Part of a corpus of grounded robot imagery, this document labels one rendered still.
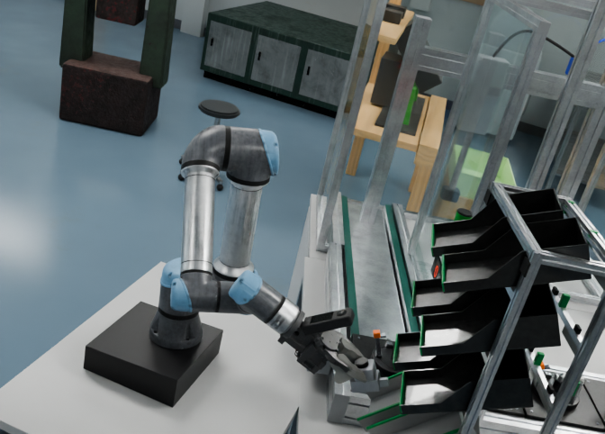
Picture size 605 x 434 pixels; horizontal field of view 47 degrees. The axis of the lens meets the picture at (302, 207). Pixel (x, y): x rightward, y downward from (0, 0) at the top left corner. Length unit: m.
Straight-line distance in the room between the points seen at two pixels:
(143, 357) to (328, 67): 5.71
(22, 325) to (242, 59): 4.75
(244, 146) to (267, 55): 5.86
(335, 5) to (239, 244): 7.49
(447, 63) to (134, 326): 1.57
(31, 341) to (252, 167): 2.03
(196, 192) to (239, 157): 0.15
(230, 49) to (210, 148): 6.05
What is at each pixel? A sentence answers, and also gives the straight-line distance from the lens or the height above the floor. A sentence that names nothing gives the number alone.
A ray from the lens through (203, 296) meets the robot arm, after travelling 1.62.
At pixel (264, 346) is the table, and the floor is 0.86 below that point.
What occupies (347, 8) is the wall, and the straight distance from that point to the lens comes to 9.19.
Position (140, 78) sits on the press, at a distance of 5.88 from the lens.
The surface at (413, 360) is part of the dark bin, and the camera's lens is 1.75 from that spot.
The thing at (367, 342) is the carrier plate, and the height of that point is 0.97.
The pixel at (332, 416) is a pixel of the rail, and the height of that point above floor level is 0.88.
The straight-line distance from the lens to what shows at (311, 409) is 2.06.
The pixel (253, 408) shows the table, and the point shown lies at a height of 0.86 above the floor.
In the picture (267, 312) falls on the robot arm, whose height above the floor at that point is 1.33.
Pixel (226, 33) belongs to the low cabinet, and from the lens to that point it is 7.76.
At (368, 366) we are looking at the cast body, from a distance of 1.61.
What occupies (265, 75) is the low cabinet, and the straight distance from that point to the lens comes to 7.65.
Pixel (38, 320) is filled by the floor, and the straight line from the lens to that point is 3.70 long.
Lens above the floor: 2.18
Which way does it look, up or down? 25 degrees down
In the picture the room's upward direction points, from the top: 13 degrees clockwise
